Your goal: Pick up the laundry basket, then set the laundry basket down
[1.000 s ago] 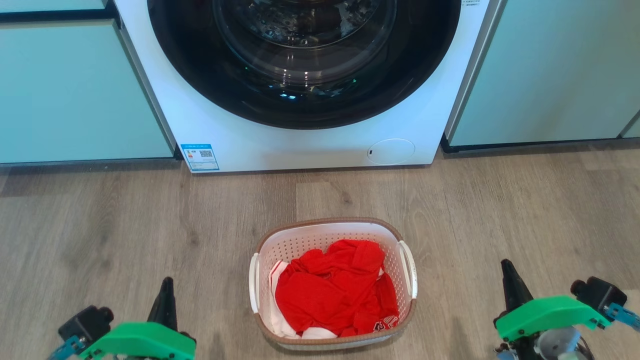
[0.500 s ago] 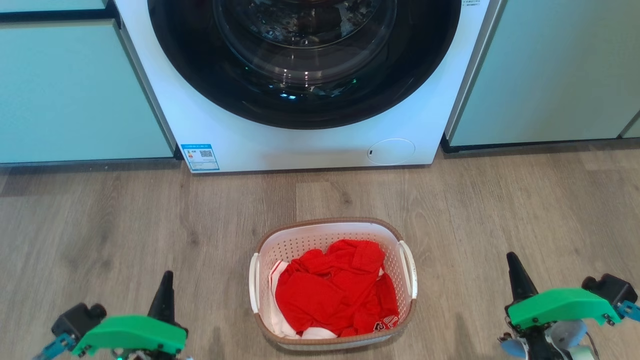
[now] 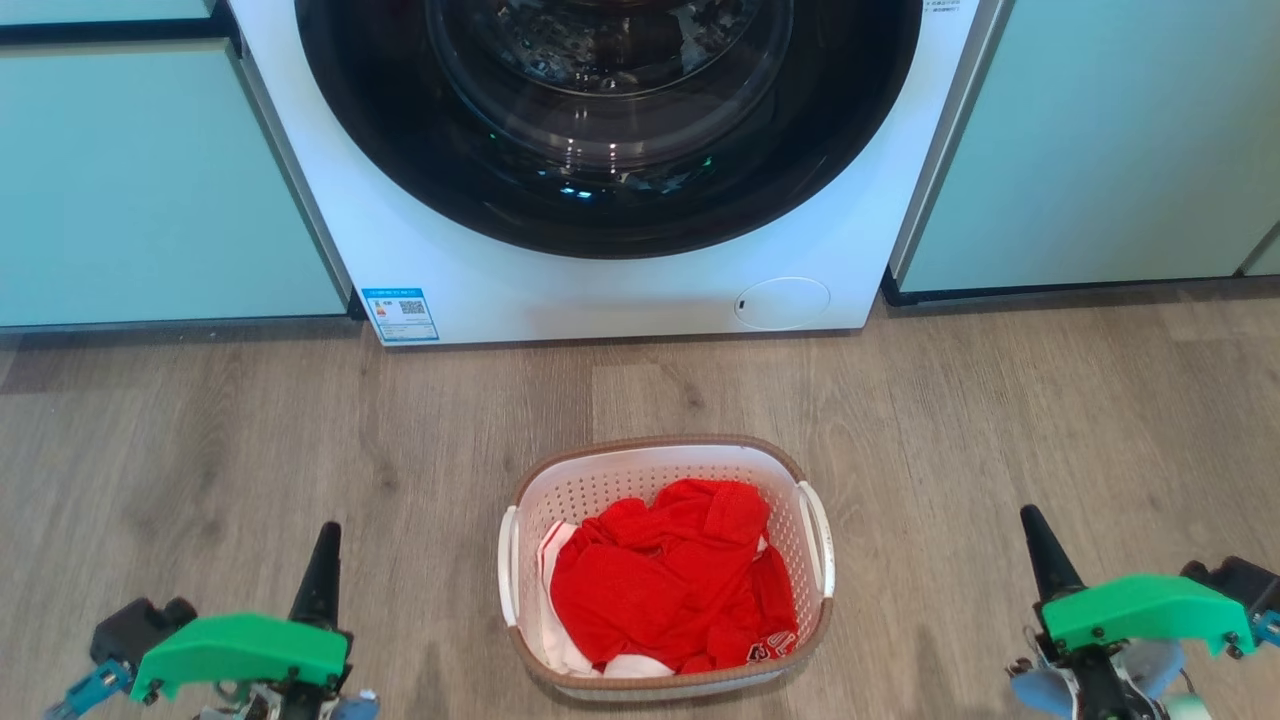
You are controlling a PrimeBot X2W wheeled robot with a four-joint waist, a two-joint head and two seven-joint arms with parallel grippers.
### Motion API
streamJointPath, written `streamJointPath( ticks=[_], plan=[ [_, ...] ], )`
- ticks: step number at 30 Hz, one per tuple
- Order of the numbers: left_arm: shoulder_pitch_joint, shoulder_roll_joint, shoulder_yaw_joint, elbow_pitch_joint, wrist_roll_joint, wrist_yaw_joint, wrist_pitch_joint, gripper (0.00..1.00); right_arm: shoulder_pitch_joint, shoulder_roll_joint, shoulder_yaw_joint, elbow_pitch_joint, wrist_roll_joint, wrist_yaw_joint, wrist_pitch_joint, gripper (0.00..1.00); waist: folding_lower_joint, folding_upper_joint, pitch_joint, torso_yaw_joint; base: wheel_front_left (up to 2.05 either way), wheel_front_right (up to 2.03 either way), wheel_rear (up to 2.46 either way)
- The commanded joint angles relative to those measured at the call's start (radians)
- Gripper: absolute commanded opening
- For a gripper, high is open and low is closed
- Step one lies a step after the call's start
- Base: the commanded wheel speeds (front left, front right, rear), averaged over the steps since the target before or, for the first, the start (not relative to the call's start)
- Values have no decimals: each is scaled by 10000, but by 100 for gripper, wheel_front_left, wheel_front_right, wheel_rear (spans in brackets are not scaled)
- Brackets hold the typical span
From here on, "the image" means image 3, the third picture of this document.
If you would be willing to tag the black cabinet plinth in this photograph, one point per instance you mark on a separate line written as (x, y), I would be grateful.
(200, 325)
(1050, 290)

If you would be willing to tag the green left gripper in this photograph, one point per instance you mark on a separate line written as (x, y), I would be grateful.
(240, 650)

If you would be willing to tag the dark round washer door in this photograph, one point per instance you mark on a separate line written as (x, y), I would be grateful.
(400, 150)

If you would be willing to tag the blue left wrist connector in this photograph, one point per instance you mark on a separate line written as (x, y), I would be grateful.
(90, 690)

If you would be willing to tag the blue wrist connector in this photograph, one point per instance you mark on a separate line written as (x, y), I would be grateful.
(90, 690)
(1268, 628)

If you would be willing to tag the white perforated laundry basket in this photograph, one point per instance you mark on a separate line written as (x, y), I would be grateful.
(620, 470)

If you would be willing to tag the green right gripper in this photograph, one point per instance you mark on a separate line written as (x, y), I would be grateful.
(1150, 610)

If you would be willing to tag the round white filter cover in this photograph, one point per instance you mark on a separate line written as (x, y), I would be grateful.
(782, 303)

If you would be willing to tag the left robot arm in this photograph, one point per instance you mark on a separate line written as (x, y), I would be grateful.
(290, 703)

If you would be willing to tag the white front-load washing machine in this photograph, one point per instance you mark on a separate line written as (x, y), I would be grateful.
(640, 295)

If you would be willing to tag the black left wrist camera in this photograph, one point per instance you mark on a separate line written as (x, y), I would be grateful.
(135, 625)

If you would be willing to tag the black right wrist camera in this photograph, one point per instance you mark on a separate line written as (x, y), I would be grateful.
(1240, 582)

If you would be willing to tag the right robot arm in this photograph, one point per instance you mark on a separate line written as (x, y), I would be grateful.
(1100, 690)

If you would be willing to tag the red garment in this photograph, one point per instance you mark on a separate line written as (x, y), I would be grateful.
(660, 580)

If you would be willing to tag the blue energy label sticker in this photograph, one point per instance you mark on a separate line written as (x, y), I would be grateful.
(400, 315)

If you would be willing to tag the blue right wrist connector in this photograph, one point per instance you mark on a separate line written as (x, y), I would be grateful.
(1268, 628)

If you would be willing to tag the pale green cabinet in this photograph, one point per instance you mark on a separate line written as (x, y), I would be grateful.
(150, 180)
(1100, 140)

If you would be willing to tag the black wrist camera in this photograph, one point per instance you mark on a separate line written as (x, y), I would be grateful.
(1240, 582)
(135, 625)

